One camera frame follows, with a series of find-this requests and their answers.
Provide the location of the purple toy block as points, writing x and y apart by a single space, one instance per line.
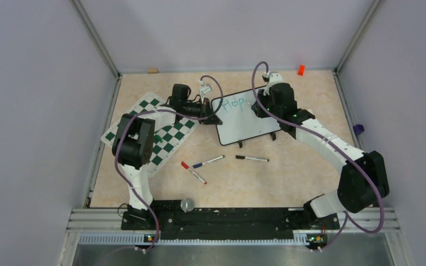
358 129

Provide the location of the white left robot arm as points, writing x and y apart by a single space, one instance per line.
133 145

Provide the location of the blue cap marker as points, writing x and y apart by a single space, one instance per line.
208 161

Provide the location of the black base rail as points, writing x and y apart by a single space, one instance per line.
223 224

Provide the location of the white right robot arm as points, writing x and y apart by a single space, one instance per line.
363 176

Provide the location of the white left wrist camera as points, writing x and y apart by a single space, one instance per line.
205 89

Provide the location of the red cap marker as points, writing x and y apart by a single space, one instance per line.
184 165

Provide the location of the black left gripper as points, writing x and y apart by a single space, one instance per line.
206 111

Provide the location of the white whiteboard black frame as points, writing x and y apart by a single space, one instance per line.
239 122

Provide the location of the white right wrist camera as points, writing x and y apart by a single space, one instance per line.
271 78

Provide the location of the wooden cork piece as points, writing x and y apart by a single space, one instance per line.
152 71

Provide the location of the orange toy block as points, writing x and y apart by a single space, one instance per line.
301 70

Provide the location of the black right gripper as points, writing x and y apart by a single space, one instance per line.
259 111

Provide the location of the black cap marker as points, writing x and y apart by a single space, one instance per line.
240 157

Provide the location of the grey round knob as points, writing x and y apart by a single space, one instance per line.
187 205

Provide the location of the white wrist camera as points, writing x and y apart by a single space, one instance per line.
271 78
205 89

